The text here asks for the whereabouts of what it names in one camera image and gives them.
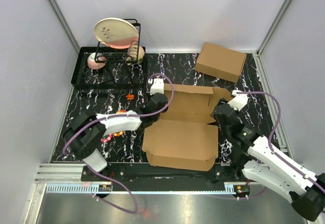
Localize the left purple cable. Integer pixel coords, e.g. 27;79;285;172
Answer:
62;73;175;214

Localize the small pink bowl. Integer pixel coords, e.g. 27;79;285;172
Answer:
87;52;107;70

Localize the small orange flower toy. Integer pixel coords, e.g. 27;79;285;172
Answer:
126;93;135;101

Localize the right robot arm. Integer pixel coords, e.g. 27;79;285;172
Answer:
211;98;324;221

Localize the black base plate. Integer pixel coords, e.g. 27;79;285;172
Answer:
81;161;259;192

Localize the colourful bead bracelet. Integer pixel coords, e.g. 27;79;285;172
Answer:
101;110;126;143

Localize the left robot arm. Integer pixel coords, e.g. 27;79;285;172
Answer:
62;93;168;181

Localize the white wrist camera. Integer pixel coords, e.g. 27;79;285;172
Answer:
227;90;248;111
148;78;165;95

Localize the large cream pink plate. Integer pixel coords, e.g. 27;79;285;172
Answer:
93;18;139;49

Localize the brown cardboard box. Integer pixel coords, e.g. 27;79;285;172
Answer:
195;43;246;83
142;84;232;172

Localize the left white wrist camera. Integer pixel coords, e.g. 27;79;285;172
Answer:
148;78;165;95

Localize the closed brown cardboard box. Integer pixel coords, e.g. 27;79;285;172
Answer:
195;43;246;83

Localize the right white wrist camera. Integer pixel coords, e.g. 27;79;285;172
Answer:
227;90;248;111

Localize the small cream plate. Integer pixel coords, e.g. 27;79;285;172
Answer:
126;44;145;64

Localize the black wire dish rack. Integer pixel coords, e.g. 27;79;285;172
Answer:
71;18;148;89

